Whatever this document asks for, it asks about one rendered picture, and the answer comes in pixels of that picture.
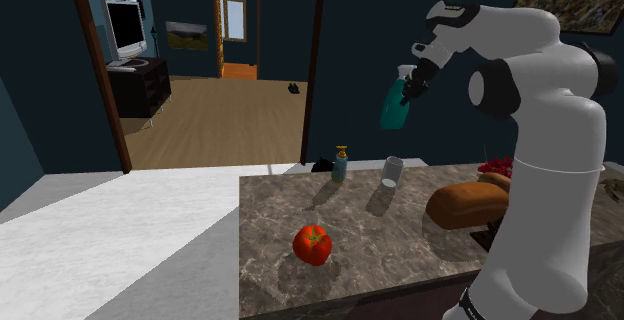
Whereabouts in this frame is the brown bread loaf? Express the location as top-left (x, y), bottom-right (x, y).
top-left (425, 180), bottom-right (511, 231)

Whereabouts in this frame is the clear drinking glass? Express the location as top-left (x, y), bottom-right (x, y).
top-left (380, 155), bottom-right (406, 190)

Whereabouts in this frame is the bright window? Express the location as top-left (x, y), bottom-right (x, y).
top-left (218, 0), bottom-right (248, 43)

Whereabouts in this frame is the teal spray bottle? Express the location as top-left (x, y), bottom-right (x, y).
top-left (379, 64), bottom-right (418, 131)

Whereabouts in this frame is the wooden door frame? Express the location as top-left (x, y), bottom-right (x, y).
top-left (211, 0), bottom-right (262, 81)

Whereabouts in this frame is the red tomato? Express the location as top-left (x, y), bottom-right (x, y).
top-left (291, 224), bottom-right (334, 268)

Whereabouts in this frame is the small brown bread roll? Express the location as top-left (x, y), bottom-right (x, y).
top-left (477, 171), bottom-right (513, 194)

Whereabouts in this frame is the landscape wall picture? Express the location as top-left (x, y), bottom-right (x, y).
top-left (164, 19), bottom-right (210, 52)

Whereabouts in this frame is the grey computer monitor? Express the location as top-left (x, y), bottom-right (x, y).
top-left (100, 0), bottom-right (149, 73)

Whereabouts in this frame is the dark wooden shelf cabinet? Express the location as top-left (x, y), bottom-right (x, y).
top-left (106, 57), bottom-right (173, 120)

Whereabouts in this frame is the blue soap dispenser bottle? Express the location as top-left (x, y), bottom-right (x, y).
top-left (330, 145), bottom-right (350, 185)

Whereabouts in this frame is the red berry bunch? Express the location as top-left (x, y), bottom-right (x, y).
top-left (477, 156), bottom-right (515, 179)

